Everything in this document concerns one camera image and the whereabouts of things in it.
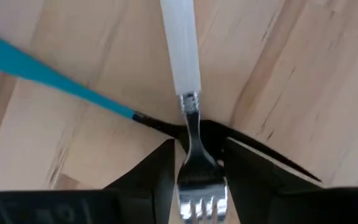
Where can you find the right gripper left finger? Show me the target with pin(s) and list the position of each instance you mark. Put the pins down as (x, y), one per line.
(154, 168)

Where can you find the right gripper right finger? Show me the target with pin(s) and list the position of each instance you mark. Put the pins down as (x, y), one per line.
(253, 174)

